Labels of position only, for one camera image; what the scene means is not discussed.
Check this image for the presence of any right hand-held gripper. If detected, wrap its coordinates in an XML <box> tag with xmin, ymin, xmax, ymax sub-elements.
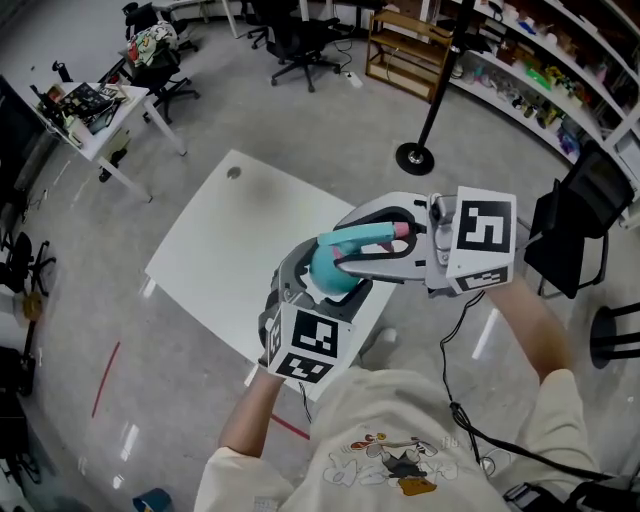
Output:
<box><xmin>332</xmin><ymin>186</ymin><xmax>518</xmax><ymax>301</ymax></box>

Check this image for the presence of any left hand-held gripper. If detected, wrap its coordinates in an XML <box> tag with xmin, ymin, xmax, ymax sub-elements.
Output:
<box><xmin>256</xmin><ymin>237</ymin><xmax>375</xmax><ymax>385</ymax></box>

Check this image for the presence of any teal plastic toy body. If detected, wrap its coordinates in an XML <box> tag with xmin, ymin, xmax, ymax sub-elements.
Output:
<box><xmin>308</xmin><ymin>245</ymin><xmax>362</xmax><ymax>297</ymax></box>

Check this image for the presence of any person's left forearm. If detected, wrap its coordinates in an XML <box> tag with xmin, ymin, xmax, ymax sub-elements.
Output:
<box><xmin>218</xmin><ymin>369</ymin><xmax>287</xmax><ymax>459</ymax></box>

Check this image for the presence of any person's right forearm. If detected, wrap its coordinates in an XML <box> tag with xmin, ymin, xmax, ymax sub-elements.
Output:
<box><xmin>487</xmin><ymin>274</ymin><xmax>575</xmax><ymax>387</ymax></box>

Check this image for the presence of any person in white shirt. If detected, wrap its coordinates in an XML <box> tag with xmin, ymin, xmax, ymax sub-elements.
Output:
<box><xmin>194</xmin><ymin>367</ymin><xmax>601</xmax><ymax>512</ymax></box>

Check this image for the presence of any short red floor tape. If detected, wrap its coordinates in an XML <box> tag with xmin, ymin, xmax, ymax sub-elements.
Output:
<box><xmin>270</xmin><ymin>413</ymin><xmax>312</xmax><ymax>442</ymax></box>

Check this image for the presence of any black visitor chair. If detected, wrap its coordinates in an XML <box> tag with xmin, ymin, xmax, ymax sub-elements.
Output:
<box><xmin>522</xmin><ymin>142</ymin><xmax>637</xmax><ymax>301</ymax></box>

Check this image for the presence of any wooden shelf rack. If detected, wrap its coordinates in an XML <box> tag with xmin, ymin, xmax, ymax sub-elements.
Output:
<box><xmin>365</xmin><ymin>8</ymin><xmax>454</xmax><ymax>104</ymax></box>

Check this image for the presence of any black office chair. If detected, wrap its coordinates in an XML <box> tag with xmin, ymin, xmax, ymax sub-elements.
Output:
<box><xmin>266</xmin><ymin>0</ymin><xmax>354</xmax><ymax>94</ymax></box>
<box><xmin>0</xmin><ymin>231</ymin><xmax>58</xmax><ymax>297</ymax></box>

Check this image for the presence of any long red floor tape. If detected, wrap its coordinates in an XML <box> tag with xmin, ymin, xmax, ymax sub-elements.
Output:
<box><xmin>91</xmin><ymin>341</ymin><xmax>123</xmax><ymax>419</ymax></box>

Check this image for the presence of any black round stool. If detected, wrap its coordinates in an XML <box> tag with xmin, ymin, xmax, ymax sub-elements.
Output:
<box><xmin>589</xmin><ymin>301</ymin><xmax>640</xmax><ymax>371</ymax></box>

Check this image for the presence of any blue cup on floor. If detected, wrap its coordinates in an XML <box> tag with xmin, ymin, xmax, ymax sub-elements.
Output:
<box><xmin>132</xmin><ymin>487</ymin><xmax>175</xmax><ymax>512</ymax></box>

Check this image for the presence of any white cluttered desk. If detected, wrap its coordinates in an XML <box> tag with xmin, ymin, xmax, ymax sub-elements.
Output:
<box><xmin>35</xmin><ymin>81</ymin><xmax>189</xmax><ymax>204</ymax></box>

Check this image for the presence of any office chair with colourful cloth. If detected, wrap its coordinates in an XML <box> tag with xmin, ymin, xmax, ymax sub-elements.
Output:
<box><xmin>98</xmin><ymin>1</ymin><xmax>201</xmax><ymax>126</ymax></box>

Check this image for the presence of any black equipment case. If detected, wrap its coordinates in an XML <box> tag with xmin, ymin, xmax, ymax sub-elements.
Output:
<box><xmin>0</xmin><ymin>344</ymin><xmax>38</xmax><ymax>397</ymax></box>

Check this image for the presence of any black waist pack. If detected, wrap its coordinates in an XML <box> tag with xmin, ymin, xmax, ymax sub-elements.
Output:
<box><xmin>503</xmin><ymin>472</ymin><xmax>640</xmax><ymax>512</ymax></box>

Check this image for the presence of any black stanchion post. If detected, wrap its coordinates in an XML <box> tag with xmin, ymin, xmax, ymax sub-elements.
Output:
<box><xmin>395</xmin><ymin>0</ymin><xmax>477</xmax><ymax>177</ymax></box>

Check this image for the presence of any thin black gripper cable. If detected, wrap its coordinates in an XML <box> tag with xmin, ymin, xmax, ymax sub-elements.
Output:
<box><xmin>297</xmin><ymin>381</ymin><xmax>314</xmax><ymax>425</ymax></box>

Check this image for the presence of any white wall shelving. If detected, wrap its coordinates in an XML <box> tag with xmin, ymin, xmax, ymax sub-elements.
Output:
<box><xmin>439</xmin><ymin>0</ymin><xmax>640</xmax><ymax>167</ymax></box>

